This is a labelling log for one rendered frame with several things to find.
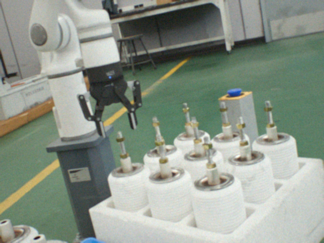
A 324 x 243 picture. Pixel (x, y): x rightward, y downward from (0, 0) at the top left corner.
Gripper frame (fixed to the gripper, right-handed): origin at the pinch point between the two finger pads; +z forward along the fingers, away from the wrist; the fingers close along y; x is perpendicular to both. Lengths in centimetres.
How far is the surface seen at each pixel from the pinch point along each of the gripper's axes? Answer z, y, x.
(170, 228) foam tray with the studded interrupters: 17.4, 1.4, -18.1
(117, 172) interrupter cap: 9.9, -2.4, 0.0
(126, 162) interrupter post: 7.9, -0.1, -1.1
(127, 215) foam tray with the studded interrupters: 17.3, -3.8, -6.7
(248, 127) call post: 13.0, 39.0, 10.8
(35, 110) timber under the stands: 29, -4, 266
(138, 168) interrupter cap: 9.9, 2.1, -1.6
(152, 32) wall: -9, 194, 488
